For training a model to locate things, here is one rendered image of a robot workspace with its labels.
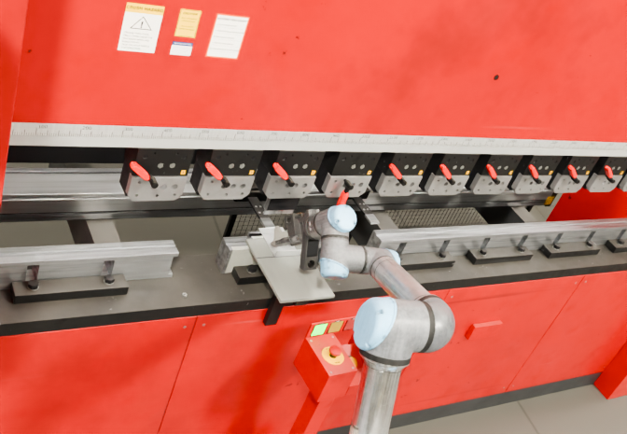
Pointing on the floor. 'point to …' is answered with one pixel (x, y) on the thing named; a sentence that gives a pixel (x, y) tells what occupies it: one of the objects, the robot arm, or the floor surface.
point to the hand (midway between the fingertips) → (283, 245)
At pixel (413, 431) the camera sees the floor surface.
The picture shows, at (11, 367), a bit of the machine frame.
